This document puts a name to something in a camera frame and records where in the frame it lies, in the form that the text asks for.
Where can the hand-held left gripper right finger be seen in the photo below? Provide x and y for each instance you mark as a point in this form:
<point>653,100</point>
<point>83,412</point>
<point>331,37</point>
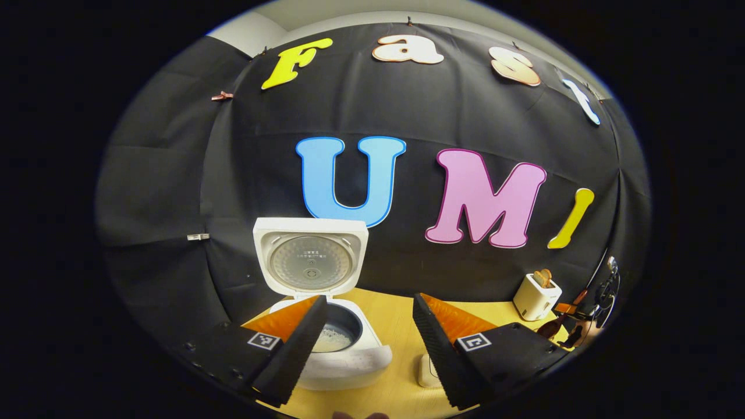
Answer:
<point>439,349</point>

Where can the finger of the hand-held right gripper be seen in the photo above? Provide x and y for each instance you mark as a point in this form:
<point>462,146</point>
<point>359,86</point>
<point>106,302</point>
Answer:
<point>564,308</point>

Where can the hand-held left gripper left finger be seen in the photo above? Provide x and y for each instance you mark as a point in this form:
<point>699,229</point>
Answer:
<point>297,349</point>

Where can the brown wooden spoon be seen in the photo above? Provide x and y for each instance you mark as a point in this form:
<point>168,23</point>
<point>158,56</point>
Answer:
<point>548,329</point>

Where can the white rice cooker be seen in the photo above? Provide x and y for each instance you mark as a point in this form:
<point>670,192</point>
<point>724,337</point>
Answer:
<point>349,369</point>

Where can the clear plastic rice container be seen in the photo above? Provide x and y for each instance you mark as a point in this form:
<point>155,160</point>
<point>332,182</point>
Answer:
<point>428,362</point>

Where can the white toaster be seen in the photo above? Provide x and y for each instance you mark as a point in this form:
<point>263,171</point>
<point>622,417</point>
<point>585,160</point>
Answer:
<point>532,301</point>

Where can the toasted bread slice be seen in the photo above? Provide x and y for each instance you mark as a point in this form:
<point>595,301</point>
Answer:
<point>539,280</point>
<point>547,276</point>

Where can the white cloth clip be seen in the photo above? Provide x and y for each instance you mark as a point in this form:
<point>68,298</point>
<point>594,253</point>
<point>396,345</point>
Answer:
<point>198,237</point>

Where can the black backdrop cloth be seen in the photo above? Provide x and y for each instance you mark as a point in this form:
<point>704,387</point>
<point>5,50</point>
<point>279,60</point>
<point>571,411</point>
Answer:
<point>378,110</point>

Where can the red cloth clip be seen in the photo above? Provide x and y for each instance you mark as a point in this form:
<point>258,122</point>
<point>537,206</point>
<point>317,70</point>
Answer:
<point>222,96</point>

